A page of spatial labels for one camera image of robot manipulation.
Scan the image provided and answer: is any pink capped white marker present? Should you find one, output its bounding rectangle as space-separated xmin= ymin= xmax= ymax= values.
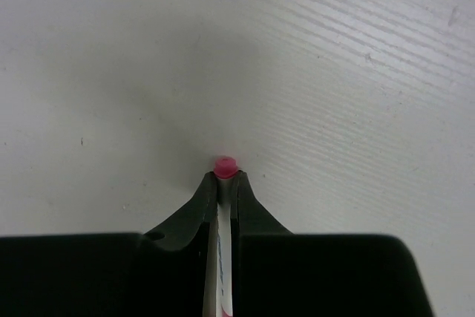
xmin=203 ymin=157 xmax=238 ymax=316

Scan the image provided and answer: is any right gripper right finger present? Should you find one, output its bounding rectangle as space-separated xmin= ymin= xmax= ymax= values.
xmin=231 ymin=172 xmax=433 ymax=316

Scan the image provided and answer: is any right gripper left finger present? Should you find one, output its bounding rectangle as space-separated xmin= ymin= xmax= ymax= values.
xmin=1 ymin=173 xmax=217 ymax=316

